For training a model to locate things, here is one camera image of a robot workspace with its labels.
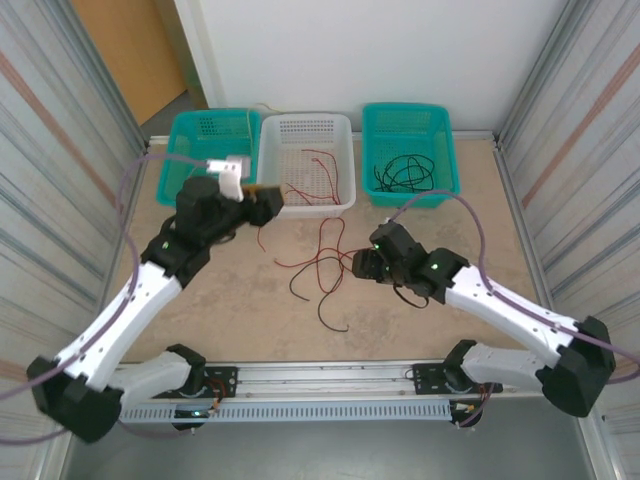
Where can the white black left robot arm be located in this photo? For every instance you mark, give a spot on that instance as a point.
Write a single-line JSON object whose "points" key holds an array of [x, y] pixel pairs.
{"points": [[115, 315]]}

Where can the white plastic basket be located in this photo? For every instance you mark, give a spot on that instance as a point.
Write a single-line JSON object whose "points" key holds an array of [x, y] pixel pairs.
{"points": [[310, 130]]}

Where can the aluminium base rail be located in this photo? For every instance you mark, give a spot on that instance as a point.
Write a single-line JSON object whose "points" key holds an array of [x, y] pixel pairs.
{"points": [[325, 382]]}

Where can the grey metal shelf panel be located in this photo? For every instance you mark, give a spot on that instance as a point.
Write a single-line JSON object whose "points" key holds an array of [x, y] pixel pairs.
{"points": [[325, 450]]}

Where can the small circuit board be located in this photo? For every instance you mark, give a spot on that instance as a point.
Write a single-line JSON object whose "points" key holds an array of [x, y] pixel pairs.
{"points": [[192, 413]]}

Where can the teal plastic basket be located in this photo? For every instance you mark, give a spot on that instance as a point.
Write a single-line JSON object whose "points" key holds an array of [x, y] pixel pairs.
{"points": [[210, 135], [440, 125]]}

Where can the aluminium frame post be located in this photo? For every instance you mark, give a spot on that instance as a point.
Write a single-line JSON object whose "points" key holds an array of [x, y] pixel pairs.
{"points": [[120, 90], [530, 75]]}

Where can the white door frame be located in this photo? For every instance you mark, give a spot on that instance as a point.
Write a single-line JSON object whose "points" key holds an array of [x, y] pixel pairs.
{"points": [[200, 50]]}

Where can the aluminium table side rail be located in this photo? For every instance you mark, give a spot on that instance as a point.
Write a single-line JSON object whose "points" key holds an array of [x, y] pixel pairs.
{"points": [[136, 197], [515, 200]]}

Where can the wooden door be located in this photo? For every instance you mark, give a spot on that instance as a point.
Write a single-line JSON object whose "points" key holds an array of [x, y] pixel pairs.
{"points": [[130, 50]]}

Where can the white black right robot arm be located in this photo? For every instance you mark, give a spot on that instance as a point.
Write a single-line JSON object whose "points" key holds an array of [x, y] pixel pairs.
{"points": [[510, 305]]}

